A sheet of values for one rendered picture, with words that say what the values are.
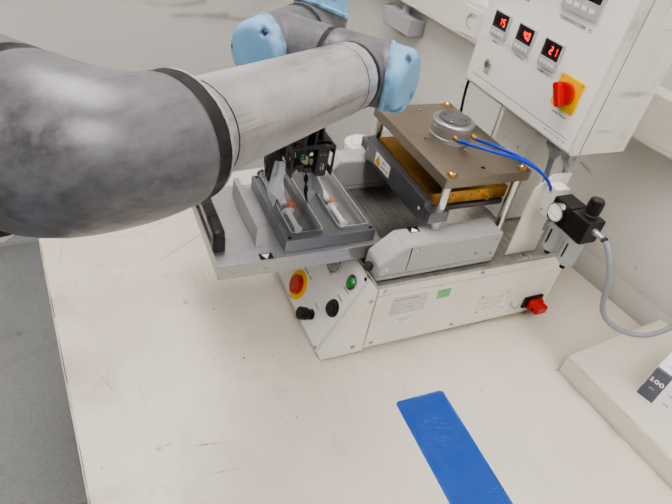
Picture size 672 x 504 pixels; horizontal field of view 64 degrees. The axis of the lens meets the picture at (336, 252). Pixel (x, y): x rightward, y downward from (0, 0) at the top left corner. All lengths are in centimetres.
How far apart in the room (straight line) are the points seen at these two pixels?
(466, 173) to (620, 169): 54
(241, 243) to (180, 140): 57
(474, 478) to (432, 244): 39
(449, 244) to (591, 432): 43
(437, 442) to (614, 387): 37
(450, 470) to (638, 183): 77
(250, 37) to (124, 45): 156
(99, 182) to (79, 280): 86
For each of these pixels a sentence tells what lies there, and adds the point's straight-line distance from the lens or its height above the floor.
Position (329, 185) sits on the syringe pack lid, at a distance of 102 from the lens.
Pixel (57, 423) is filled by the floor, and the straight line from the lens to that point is 190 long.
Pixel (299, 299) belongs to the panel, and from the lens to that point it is 110.
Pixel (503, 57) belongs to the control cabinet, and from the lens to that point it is 114.
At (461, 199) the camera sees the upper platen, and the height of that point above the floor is 104.
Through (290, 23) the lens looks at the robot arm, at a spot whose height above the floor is 134.
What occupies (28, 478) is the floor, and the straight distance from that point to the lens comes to 183.
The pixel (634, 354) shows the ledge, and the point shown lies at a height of 79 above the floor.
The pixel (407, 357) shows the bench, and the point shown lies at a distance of 108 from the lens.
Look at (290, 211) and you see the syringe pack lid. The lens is 93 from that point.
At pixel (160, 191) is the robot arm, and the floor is 135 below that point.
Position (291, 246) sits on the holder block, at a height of 98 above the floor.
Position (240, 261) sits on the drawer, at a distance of 87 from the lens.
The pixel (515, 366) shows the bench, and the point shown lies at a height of 75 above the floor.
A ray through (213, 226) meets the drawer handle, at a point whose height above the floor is 101.
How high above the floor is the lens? 154
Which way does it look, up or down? 39 degrees down
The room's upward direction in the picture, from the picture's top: 11 degrees clockwise
